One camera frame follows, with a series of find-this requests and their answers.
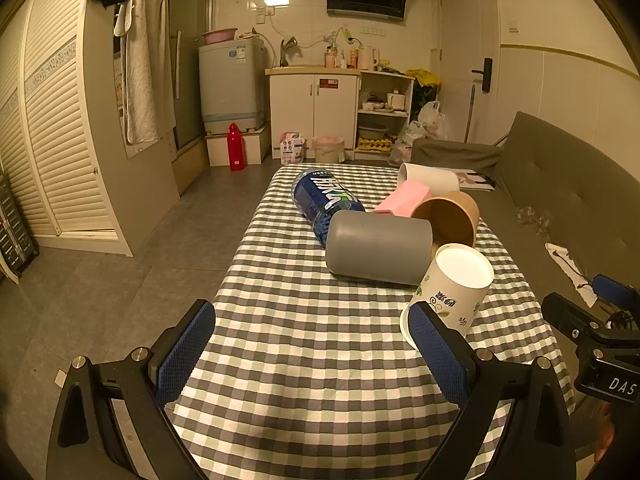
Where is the clear glass object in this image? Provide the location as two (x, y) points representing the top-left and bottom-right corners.
(515, 205), (554, 237)

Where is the white plastic bag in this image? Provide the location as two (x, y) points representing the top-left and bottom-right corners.
(390, 101), (449, 166)

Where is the yellow plastic bag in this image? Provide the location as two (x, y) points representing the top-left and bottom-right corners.
(405, 67), (441, 89)

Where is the metal faucet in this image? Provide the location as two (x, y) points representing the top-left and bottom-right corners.
(279, 37), (301, 68)

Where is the white door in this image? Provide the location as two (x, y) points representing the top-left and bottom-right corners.
(437, 0), (502, 144)

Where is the pink basin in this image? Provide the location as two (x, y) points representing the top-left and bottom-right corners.
(202, 27), (239, 45)

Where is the grey sofa cushion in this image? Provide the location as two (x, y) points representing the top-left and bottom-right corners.
(410, 139), (503, 174)

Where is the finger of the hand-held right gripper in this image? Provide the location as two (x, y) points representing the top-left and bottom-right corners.
(592, 274), (640, 312)
(541, 292), (610, 347)

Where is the broom stick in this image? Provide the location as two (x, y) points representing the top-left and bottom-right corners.
(464, 85), (476, 144)

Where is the white cloth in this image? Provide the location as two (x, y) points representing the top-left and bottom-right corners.
(545, 242), (599, 307)

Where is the white sink cabinet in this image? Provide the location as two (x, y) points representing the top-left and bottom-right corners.
(265, 66), (362, 162)

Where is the white floral paper cup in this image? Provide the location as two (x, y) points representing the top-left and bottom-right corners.
(400, 243), (495, 351)

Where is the white hanging towel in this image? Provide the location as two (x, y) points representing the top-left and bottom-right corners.
(125, 0), (176, 145)

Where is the white louvered wardrobe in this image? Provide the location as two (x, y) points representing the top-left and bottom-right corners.
(0, 0), (137, 257)

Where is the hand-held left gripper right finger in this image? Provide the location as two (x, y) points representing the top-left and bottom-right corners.
(407, 301), (583, 480)

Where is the person's right hand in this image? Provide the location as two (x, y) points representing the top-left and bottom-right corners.
(592, 405), (617, 464)

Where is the grey checked tablecloth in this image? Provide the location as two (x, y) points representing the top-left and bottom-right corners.
(170, 162), (576, 480)

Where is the blue label water bottle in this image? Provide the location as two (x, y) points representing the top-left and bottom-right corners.
(291, 167), (368, 246)

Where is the brown paper cup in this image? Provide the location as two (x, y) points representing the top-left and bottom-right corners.
(411, 191), (481, 249)

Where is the grey sofa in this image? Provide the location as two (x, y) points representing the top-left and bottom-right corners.
(410, 111), (640, 413)

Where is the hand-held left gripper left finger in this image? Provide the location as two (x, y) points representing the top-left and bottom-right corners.
(47, 299), (217, 480)

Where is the black door handle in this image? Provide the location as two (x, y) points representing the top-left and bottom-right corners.
(471, 58), (494, 94)

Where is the open kitchen shelf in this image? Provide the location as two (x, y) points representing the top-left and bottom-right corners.
(357, 71), (416, 154)

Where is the red bottle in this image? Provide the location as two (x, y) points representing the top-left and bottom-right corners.
(227, 123), (246, 171)

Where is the plain white cup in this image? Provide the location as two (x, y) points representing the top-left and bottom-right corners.
(397, 162), (461, 199)

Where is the trash bin with pink liner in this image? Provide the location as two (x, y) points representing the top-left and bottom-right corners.
(312, 135), (346, 164)

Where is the washing machine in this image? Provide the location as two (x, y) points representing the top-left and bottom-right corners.
(198, 40), (267, 134)

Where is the white platform box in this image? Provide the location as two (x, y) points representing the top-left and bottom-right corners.
(206, 127), (270, 167)

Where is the pink box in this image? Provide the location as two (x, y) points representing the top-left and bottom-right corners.
(372, 181), (433, 217)

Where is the magazine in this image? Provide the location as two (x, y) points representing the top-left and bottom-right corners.
(455, 170), (497, 192)

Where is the grey plastic cup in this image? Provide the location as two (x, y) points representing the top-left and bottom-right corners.
(326, 210), (433, 288)

